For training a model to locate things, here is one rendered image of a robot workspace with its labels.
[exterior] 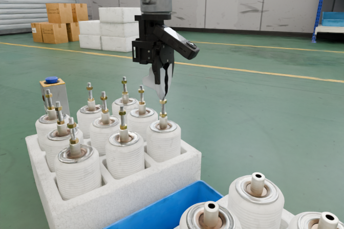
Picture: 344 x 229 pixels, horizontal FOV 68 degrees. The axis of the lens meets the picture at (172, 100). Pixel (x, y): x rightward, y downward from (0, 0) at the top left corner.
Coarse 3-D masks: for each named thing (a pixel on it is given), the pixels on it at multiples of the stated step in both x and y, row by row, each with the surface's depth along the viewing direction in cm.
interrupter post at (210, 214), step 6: (204, 204) 38; (210, 204) 39; (216, 204) 38; (204, 210) 38; (210, 210) 37; (216, 210) 37; (204, 216) 38; (210, 216) 37; (216, 216) 38; (204, 222) 39; (210, 222) 38; (216, 222) 38
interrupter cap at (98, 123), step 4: (112, 116) 75; (96, 120) 73; (100, 120) 73; (112, 120) 73; (116, 120) 73; (96, 124) 71; (100, 124) 71; (104, 124) 71; (108, 124) 71; (112, 124) 71; (116, 124) 71
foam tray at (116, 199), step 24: (144, 144) 75; (48, 168) 64; (168, 168) 65; (192, 168) 70; (48, 192) 55; (96, 192) 55; (120, 192) 58; (144, 192) 62; (168, 192) 67; (48, 216) 62; (72, 216) 52; (96, 216) 56; (120, 216) 60
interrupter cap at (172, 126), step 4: (168, 120) 73; (152, 124) 71; (156, 124) 71; (168, 124) 71; (172, 124) 70; (176, 124) 70; (152, 128) 68; (156, 128) 68; (160, 128) 69; (164, 128) 69; (168, 128) 68; (172, 128) 68; (176, 128) 68; (160, 132) 66; (164, 132) 66; (168, 132) 67
